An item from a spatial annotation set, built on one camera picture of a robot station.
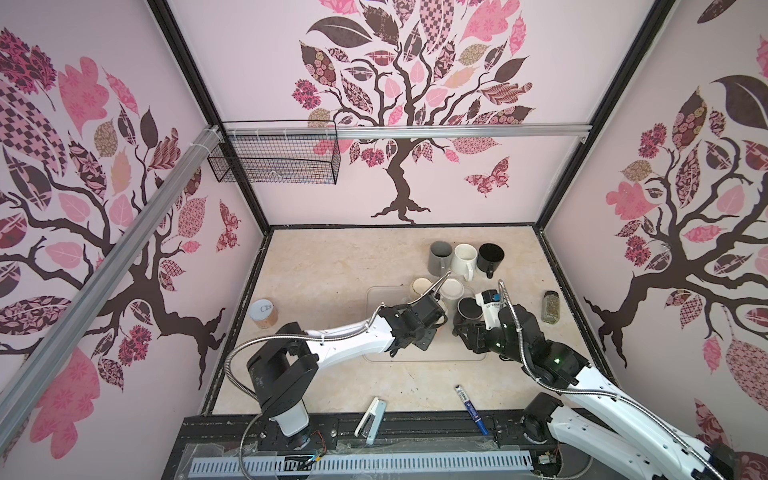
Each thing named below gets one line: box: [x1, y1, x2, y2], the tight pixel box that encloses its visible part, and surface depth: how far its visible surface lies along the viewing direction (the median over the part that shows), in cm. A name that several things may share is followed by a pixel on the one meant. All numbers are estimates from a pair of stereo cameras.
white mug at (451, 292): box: [439, 278, 465, 318], surface depth 94 cm
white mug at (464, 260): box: [451, 243, 478, 282], surface depth 103 cm
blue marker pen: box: [455, 385, 490, 436], surface depth 78 cm
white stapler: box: [354, 397, 387, 445], surface depth 75 cm
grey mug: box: [428, 241, 453, 276], surface depth 100 cm
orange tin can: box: [249, 299, 278, 328], surface depth 92 cm
